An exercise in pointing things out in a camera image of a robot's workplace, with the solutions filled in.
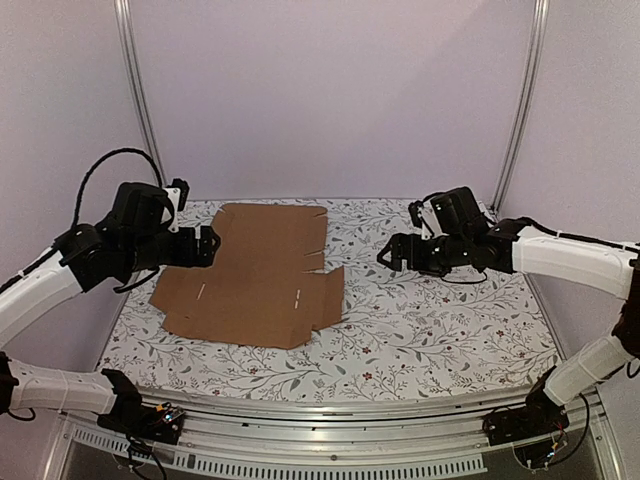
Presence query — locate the left aluminium frame post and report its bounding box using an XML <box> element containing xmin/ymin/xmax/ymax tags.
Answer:
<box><xmin>113</xmin><ymin>0</ymin><xmax>167</xmax><ymax>183</ymax></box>

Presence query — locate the right aluminium frame post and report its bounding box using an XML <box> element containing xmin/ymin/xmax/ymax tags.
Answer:
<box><xmin>490</xmin><ymin>0</ymin><xmax>550</xmax><ymax>214</ymax></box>

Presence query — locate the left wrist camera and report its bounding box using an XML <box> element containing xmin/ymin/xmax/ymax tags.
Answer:
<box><xmin>161</xmin><ymin>178</ymin><xmax>190</xmax><ymax>233</ymax></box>

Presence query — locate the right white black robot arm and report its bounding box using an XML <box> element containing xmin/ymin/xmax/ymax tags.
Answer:
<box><xmin>377</xmin><ymin>186</ymin><xmax>639</xmax><ymax>436</ymax></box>

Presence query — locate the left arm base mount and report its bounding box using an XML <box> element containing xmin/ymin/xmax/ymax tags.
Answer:
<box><xmin>97</xmin><ymin>401</ymin><xmax>186</xmax><ymax>445</ymax></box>

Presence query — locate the brown cardboard box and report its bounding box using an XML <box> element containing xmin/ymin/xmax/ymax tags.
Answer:
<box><xmin>150</xmin><ymin>203</ymin><xmax>344</xmax><ymax>350</ymax></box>

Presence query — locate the aluminium frame post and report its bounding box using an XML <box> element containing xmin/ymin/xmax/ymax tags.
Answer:
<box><xmin>490</xmin><ymin>0</ymin><xmax>550</xmax><ymax>214</ymax></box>
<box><xmin>113</xmin><ymin>0</ymin><xmax>167</xmax><ymax>183</ymax></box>

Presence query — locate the floral patterned table mat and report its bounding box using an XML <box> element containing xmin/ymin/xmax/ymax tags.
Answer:
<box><xmin>100</xmin><ymin>199</ymin><xmax>560</xmax><ymax>403</ymax></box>

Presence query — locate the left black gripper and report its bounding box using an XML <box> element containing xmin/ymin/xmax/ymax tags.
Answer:
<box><xmin>123</xmin><ymin>224</ymin><xmax>221</xmax><ymax>274</ymax></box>

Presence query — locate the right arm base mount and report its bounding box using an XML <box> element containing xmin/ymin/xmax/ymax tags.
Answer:
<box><xmin>482</xmin><ymin>406</ymin><xmax>569</xmax><ymax>470</ymax></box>

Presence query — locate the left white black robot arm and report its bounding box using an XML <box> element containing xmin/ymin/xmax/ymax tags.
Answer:
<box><xmin>1</xmin><ymin>179</ymin><xmax>221</xmax><ymax>434</ymax></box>

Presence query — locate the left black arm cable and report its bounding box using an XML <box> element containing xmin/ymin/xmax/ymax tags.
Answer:
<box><xmin>73</xmin><ymin>146</ymin><xmax>167</xmax><ymax>232</ymax></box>

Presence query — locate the front aluminium rail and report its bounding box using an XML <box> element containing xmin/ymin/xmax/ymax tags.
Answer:
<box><xmin>44</xmin><ymin>384</ymin><xmax>621</xmax><ymax>480</ymax></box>

